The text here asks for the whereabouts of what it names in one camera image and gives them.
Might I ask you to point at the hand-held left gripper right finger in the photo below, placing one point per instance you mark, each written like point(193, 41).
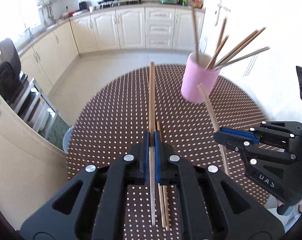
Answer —
point(158, 152)

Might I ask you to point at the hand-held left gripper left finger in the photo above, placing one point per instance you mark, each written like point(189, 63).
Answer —
point(146, 152)

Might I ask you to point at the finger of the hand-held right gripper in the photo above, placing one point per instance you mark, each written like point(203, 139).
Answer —
point(238, 133)
point(240, 146)

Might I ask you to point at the light wooden chopstick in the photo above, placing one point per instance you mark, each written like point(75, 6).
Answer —
point(209, 107)
point(152, 100)
point(161, 205)
point(166, 210)

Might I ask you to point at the pink cup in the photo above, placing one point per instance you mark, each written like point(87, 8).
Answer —
point(193, 80)

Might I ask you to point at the bunch of wooden chopsticks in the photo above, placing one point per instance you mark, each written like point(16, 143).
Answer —
point(195, 35)

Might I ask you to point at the polka dot tablecloth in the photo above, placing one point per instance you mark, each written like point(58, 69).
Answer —
point(111, 120)

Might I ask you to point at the white bucket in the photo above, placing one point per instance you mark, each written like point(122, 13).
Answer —
point(67, 140)

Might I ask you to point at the white door with lock plate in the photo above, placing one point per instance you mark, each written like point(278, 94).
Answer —
point(23, 167)

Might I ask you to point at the white lower kitchen cabinets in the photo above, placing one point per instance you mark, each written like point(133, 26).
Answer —
point(131, 27)

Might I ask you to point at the row of sauce bottles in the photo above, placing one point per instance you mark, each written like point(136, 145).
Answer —
point(198, 1)

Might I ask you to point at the gas stove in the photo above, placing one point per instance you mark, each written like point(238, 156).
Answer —
point(121, 3)

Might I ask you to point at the red tray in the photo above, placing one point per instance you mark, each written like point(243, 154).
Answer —
point(74, 13)

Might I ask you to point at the black canister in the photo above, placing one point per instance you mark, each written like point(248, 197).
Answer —
point(82, 5)

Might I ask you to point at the black countertop appliance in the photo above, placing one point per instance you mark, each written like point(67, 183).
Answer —
point(6, 67)

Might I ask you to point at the metal faucet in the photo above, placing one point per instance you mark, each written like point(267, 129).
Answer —
point(31, 33)

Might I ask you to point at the wall utensil rack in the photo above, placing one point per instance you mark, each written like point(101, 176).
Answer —
point(47, 8)

